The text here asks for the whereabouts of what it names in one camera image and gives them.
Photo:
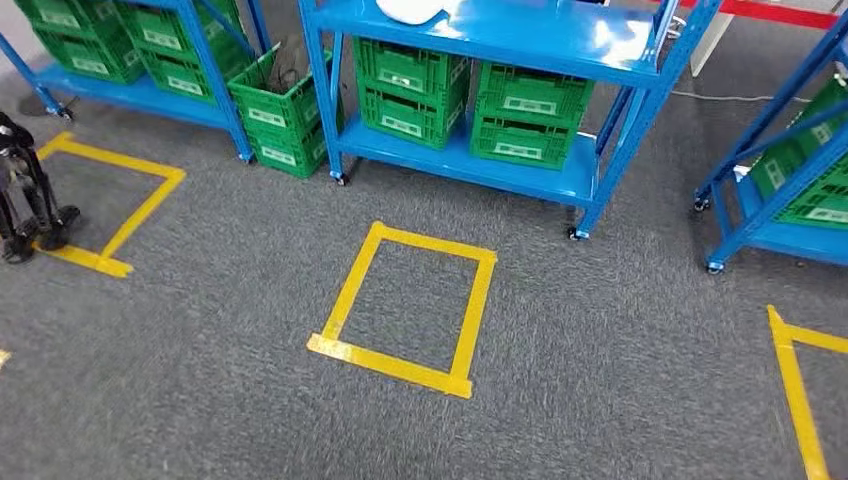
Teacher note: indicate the blue metal shelf rack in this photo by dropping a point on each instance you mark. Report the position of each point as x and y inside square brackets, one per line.
[795, 242]
[530, 33]
[132, 96]

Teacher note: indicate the red barrier belt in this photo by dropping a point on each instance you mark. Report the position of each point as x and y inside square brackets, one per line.
[762, 12]

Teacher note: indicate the black humanoid robot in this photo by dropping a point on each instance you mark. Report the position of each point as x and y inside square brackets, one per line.
[33, 199]

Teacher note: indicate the white plastic panel part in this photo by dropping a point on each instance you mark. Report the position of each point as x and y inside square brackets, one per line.
[411, 10]

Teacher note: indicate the white desk panel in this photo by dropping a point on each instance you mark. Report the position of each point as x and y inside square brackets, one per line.
[709, 46]

